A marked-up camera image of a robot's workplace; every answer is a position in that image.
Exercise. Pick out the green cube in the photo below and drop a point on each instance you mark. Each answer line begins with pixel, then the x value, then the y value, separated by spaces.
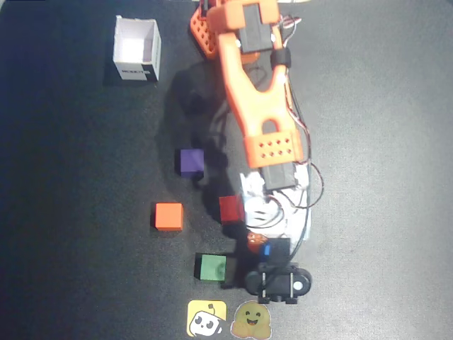
pixel 212 267

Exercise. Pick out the dark grey felt mat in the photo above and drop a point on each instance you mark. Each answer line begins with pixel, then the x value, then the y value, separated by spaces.
pixel 371 177

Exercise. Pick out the blue cube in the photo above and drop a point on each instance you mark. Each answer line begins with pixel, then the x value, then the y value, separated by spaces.
pixel 266 249

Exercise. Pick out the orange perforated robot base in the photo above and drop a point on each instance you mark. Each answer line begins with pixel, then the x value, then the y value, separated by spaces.
pixel 203 35

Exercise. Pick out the orange cube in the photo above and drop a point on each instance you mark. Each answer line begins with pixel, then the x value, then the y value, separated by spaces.
pixel 169 216

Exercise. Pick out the white cardboard box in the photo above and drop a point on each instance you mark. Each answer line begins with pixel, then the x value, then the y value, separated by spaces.
pixel 136 49

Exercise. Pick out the yellow robot face sticker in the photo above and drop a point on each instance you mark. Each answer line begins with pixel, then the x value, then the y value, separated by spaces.
pixel 205 318

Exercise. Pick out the purple cube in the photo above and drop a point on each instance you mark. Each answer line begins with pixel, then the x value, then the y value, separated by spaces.
pixel 191 161

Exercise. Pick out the red cube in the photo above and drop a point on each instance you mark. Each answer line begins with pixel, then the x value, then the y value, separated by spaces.
pixel 230 209

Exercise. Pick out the orange and white robot arm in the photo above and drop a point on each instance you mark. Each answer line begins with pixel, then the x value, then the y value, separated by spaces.
pixel 258 102

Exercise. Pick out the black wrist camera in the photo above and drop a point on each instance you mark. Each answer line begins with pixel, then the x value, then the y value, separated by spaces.
pixel 279 283

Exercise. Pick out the smiling hugging face sticker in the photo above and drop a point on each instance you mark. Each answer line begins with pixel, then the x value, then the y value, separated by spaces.
pixel 252 320

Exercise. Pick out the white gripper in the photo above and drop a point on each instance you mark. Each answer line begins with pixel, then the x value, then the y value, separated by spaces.
pixel 255 245

